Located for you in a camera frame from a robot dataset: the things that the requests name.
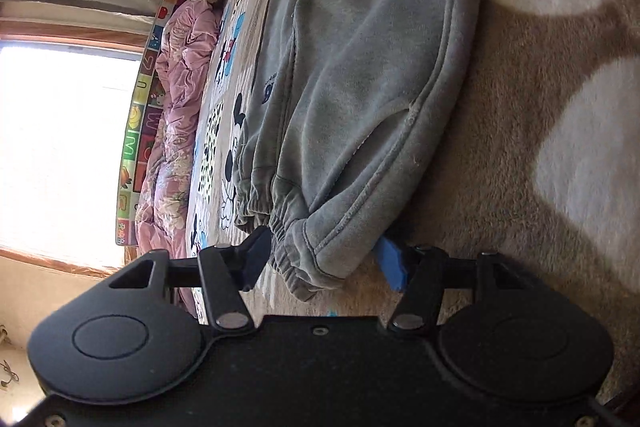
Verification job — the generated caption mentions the grey sweatpants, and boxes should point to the grey sweatpants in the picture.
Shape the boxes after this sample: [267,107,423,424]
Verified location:
[232,0,480,301]

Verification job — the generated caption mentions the colourful alphabet foam mat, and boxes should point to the colourful alphabet foam mat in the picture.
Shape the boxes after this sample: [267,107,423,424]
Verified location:
[115,0,183,247]

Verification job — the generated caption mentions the pink quilted duvet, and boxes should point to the pink quilted duvet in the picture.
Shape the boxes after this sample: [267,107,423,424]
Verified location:
[134,0,221,259]

